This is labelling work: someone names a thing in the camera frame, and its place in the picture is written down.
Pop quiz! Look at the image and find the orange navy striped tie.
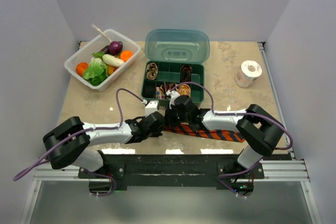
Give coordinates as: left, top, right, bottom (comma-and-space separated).
164, 124, 245, 143

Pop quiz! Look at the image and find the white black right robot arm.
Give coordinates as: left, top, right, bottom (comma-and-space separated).
165, 91, 284, 178

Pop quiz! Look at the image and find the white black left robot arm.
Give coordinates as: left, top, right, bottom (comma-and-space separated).
43, 111, 164, 178

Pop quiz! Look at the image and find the white paper roll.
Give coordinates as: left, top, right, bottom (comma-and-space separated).
234, 60, 263, 88

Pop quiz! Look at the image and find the rolled gold tie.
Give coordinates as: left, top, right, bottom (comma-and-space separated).
178, 84, 191, 97

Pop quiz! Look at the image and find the rolled colourful squares tie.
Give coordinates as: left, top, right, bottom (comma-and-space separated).
155, 87, 165, 100

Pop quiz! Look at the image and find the rolled dark multicolour tie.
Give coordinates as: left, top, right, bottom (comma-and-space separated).
160, 82, 169, 96

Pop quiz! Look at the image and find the green compartment organizer box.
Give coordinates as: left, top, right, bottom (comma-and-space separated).
141, 61, 205, 106

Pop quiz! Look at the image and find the rolled black orange tie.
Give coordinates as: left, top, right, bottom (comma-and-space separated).
180, 65, 192, 82

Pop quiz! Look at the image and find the rolled brown paisley tie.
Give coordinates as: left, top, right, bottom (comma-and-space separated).
146, 62, 158, 80

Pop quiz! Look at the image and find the translucent teal box lid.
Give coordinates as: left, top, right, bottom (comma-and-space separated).
144, 29, 210, 64

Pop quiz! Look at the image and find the yellow pepper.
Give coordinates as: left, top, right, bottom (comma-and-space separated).
107, 65, 118, 76

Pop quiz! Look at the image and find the orange fruit right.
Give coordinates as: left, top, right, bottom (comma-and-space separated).
120, 50, 133, 62

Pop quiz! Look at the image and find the green lettuce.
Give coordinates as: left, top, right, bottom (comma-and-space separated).
82, 52, 109, 86

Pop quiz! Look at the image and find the white radish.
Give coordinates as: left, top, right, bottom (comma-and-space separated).
102, 54, 124, 68

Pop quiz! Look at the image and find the white plastic basket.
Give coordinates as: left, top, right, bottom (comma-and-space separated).
64, 29, 141, 91

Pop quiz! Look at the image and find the purple onion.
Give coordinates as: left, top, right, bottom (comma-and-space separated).
109, 41, 123, 56

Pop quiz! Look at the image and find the dark eggplant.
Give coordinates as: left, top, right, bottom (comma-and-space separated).
100, 46, 109, 54

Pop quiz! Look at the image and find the orange carrot slice left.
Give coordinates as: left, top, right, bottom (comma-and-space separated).
76, 62, 89, 77

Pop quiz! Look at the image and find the white stick in basket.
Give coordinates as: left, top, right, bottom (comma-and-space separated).
91, 24, 112, 43

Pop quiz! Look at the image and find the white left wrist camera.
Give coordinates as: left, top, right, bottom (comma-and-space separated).
142, 99, 160, 117

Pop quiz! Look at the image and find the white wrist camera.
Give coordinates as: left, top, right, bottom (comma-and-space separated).
166, 90, 180, 109
142, 99, 160, 117

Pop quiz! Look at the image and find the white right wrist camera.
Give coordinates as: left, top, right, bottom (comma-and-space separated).
166, 90, 180, 109

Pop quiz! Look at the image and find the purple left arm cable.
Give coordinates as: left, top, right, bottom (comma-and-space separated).
12, 88, 148, 197

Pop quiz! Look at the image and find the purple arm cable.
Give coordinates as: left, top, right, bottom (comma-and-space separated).
12, 88, 148, 197
167, 81, 294, 199

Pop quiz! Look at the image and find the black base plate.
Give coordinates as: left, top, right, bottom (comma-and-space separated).
78, 154, 264, 196

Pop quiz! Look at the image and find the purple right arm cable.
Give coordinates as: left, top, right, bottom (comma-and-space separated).
167, 81, 294, 199

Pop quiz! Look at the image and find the aluminium frame rail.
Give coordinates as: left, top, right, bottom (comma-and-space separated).
22, 42, 322, 223

